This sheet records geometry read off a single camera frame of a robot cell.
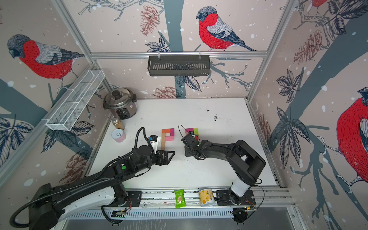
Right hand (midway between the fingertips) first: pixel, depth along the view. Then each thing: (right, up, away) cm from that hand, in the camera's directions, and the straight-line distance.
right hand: (189, 148), depth 92 cm
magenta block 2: (+1, +11, +10) cm, 15 cm away
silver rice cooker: (-46, +30, +3) cm, 55 cm away
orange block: (-17, +10, +9) cm, 21 cm away
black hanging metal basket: (+4, +59, +15) cm, 61 cm away
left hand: (-9, +3, -17) cm, 20 cm away
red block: (+5, +7, +3) cm, 9 cm away
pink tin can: (-47, +8, 0) cm, 48 cm away
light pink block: (-14, +5, +6) cm, 16 cm away
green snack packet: (-5, -22, -19) cm, 29 cm away
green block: (+5, +10, +6) cm, 13 cm away
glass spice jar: (-49, +16, +4) cm, 51 cm away
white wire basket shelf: (-63, +21, -22) cm, 70 cm away
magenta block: (-12, +9, +8) cm, 17 cm away
